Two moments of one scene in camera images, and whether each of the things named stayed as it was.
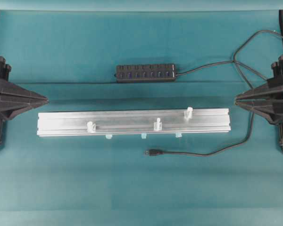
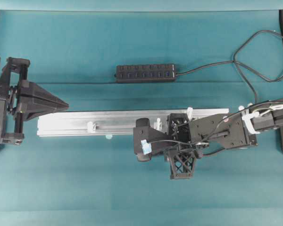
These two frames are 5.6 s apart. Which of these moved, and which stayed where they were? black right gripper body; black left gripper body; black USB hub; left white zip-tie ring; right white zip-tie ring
Moved: black left gripper body; black right gripper body
Stayed: black USB hub; right white zip-tie ring; left white zip-tie ring
